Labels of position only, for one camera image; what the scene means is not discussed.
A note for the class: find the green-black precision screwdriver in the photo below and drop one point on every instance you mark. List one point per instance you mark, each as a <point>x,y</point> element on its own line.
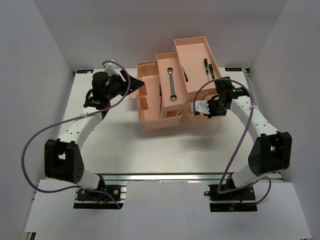
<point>211,70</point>
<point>185,75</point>

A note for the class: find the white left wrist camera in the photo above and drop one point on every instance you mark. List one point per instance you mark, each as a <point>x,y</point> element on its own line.
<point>110,67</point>

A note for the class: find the pink plastic toolbox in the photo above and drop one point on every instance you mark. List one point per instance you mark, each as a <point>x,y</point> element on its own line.
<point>188,53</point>

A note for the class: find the small green-black screwdriver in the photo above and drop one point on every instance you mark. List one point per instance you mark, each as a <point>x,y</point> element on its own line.
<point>206,66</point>

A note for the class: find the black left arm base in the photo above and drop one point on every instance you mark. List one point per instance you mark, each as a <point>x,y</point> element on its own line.
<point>114,200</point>

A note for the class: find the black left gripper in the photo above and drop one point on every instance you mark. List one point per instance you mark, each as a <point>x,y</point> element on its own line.
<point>134,84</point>

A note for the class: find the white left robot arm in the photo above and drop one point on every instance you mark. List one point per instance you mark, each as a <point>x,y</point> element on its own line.
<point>62,156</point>

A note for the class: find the large green-handled screwdriver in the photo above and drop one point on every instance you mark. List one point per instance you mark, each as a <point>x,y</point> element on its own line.
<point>160,101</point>

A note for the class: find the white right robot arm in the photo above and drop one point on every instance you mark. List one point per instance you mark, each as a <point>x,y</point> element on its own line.
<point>271,151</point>

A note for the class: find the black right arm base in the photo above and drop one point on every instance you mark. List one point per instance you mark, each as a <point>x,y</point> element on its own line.
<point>238,201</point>

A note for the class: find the blue label sticker right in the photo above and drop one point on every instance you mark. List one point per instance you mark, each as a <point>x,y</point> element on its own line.
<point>233,69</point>

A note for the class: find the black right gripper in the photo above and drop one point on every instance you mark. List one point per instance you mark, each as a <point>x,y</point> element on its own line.
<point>212,114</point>

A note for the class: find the silver ratchet wrench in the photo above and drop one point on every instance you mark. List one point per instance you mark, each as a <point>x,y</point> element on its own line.
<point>173,97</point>

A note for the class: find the blue label sticker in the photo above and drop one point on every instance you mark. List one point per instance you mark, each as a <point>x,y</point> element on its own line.
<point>233,69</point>
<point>84,71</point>

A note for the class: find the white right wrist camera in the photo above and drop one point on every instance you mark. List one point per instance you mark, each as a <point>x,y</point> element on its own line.
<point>200,107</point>

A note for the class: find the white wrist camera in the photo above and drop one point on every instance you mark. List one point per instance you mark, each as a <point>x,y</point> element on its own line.
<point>200,107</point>
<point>110,67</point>

